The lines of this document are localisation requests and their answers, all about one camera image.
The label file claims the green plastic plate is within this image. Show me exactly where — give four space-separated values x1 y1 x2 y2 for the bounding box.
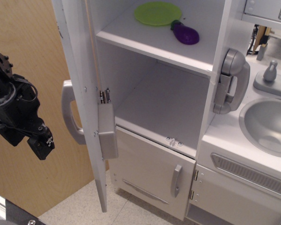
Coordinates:
134 1 182 26

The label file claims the grey toy microwave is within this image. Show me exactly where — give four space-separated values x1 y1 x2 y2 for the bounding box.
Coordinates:
242 0 281 24

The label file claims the white fridge door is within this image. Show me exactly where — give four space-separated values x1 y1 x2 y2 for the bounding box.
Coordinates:
52 0 107 212

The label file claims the white lower freezer door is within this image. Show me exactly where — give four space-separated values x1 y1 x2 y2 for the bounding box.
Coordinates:
109 127 195 220

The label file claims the grey freezer door handle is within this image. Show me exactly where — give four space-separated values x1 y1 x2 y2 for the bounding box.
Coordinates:
170 164 183 198

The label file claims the white oven door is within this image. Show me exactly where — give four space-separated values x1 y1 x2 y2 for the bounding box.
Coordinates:
190 165 281 225

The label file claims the white toy kitchen cabinet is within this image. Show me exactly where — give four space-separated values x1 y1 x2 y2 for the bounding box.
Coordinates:
88 0 281 225

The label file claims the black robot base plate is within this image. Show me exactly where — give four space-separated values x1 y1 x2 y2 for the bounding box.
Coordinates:
0 196 45 225

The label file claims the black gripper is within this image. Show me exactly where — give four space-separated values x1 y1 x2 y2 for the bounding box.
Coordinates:
0 74 55 160

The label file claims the grey toy sink basin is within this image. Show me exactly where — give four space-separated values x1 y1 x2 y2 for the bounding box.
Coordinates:
239 98 281 157

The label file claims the purple toy eggplant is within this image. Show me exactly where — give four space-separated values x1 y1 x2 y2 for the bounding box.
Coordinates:
170 20 200 45

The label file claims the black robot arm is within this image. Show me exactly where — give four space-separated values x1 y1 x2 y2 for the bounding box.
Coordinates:
0 53 55 160

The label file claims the white door handle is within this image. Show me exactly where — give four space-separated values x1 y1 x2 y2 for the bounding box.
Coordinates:
61 80 86 145

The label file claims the grey toy telephone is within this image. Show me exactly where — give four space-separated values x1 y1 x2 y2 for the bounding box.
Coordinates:
213 48 250 114

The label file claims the metal door hinge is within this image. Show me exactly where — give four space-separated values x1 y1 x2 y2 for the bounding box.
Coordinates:
100 88 111 104

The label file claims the grey toy faucet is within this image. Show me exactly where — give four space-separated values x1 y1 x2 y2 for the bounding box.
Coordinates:
253 60 281 97

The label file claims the white door latch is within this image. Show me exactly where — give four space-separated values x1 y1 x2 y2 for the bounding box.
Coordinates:
166 137 183 147

